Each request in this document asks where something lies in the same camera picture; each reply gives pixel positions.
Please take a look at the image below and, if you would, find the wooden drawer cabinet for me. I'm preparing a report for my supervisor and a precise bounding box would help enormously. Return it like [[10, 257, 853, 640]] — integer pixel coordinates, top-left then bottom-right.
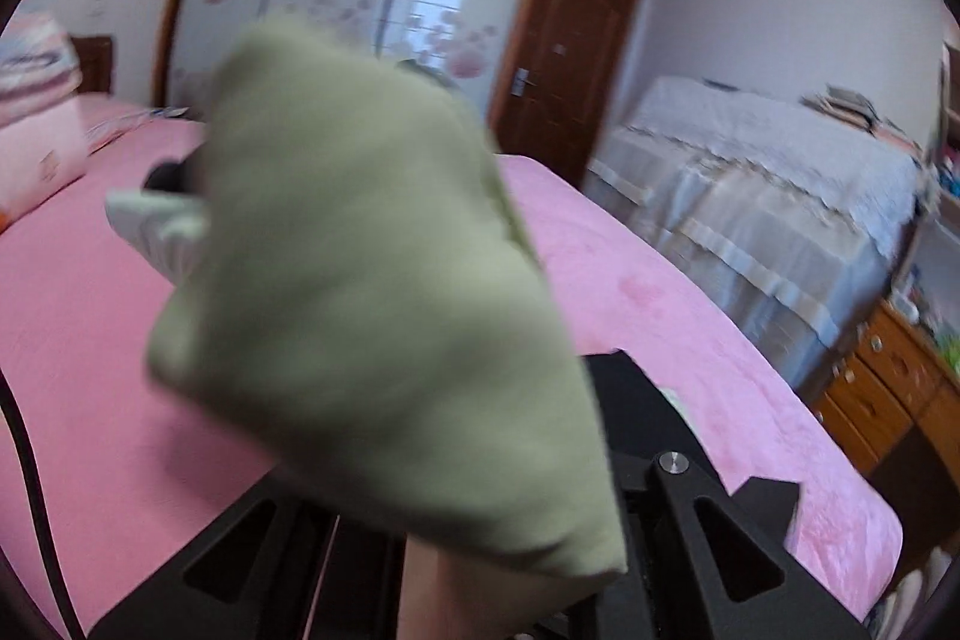
[[810, 302, 960, 581]]

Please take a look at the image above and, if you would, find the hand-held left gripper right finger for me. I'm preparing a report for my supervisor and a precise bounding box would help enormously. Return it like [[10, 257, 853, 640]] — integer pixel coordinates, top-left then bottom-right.
[[585, 349, 871, 640]]

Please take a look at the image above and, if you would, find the stack of books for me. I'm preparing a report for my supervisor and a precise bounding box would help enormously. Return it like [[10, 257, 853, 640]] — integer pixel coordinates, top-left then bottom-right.
[[802, 83, 923, 150]]

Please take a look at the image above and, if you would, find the pink bed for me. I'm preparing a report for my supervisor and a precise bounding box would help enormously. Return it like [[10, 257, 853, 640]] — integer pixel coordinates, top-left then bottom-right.
[[0, 92, 905, 640]]

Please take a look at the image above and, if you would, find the folded striped blanket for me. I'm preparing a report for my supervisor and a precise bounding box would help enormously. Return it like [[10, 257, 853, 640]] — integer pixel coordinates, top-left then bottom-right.
[[0, 10, 83, 127]]

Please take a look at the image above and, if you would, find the brown wooden door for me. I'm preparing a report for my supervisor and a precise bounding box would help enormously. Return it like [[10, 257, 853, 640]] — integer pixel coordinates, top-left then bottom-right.
[[491, 0, 642, 187]]

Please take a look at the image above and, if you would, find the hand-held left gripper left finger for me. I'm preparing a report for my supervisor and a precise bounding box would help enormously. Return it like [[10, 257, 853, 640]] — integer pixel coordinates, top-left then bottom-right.
[[90, 479, 410, 640]]

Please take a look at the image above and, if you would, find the dark wooden headboard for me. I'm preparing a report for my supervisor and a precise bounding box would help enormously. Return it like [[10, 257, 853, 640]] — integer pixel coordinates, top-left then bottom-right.
[[71, 34, 115, 95]]

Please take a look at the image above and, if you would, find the white lace covered furniture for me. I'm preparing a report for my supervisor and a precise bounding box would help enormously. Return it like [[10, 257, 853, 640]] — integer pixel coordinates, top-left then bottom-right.
[[589, 76, 923, 386]]

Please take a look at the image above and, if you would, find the pink pillow with orange flower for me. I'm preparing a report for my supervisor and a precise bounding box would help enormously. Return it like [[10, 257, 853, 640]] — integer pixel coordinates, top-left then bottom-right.
[[0, 100, 91, 221]]

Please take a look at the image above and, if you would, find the black cable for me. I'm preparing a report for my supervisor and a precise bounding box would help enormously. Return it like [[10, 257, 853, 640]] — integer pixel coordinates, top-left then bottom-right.
[[0, 370, 83, 640]]

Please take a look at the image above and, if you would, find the green and black hooded jacket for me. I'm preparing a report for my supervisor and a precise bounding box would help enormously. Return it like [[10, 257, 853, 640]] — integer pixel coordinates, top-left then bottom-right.
[[105, 14, 627, 585]]

